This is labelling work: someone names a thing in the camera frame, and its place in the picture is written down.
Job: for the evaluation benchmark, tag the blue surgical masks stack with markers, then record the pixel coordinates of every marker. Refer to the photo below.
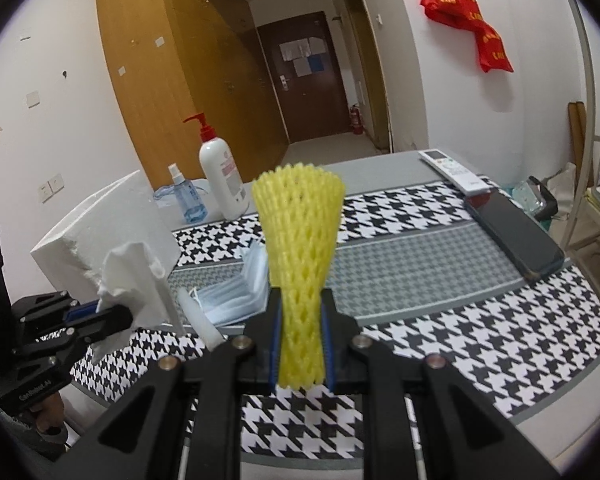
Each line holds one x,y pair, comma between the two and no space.
232,301

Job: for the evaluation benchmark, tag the black smartphone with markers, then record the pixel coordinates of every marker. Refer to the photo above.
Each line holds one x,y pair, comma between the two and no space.
531,250

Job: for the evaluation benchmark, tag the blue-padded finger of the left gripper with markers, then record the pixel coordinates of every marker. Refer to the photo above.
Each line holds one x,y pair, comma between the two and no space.
50,310

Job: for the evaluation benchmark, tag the white wall switch plate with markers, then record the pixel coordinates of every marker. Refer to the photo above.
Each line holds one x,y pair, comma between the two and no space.
33,99

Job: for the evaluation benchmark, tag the dark brown entrance door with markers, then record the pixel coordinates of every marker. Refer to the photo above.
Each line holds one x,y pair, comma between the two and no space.
306,76

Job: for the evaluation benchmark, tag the red fire extinguisher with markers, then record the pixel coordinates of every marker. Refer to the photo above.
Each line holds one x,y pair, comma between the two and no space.
356,120

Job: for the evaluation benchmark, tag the white styrofoam box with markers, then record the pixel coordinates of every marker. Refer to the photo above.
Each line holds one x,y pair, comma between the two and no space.
72,254

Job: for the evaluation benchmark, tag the houndstooth table runner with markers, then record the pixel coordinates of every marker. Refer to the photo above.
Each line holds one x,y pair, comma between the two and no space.
418,275

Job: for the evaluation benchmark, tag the red cloth bags on hook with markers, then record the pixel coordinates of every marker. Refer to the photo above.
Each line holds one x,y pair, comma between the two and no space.
466,15

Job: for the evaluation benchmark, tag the small blue spray bottle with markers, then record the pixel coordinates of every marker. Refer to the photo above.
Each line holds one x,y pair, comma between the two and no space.
191,204

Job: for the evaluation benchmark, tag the white wall socket pair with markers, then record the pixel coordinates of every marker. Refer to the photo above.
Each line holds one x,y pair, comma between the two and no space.
50,188

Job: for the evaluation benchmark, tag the yellow foam fruit net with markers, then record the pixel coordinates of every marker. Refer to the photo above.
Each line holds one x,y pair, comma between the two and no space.
300,208

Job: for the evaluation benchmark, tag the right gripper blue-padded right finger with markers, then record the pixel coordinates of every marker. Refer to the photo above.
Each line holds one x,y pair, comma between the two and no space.
421,417

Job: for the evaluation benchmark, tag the white remote control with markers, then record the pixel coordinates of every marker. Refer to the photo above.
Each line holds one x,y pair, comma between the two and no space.
468,183

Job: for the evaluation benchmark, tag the white pump bottle red top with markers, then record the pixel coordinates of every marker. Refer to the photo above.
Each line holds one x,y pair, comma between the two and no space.
221,171

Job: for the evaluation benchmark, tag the white metal bunk bed frame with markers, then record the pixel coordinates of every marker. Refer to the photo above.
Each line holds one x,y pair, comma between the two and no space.
583,224

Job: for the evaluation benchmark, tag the wooden side door frame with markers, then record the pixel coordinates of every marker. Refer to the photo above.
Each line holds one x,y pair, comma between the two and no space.
373,85

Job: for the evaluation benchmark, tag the person's left hand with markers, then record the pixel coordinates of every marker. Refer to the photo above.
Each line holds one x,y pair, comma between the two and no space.
44,424

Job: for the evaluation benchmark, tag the white towel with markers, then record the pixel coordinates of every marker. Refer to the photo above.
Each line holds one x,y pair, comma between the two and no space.
133,277

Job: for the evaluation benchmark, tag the papers on door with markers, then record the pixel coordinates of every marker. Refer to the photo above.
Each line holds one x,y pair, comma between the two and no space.
306,55

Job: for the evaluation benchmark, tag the black clip clear container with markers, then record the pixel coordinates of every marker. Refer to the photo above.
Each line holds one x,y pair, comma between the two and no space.
535,199

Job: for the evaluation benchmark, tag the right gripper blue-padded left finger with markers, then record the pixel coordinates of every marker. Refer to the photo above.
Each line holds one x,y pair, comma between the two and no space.
182,418

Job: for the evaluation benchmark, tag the wooden wardrobe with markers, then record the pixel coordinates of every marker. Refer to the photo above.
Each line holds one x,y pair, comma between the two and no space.
171,59

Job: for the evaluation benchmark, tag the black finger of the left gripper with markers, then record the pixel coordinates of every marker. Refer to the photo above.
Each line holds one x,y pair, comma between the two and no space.
68,337

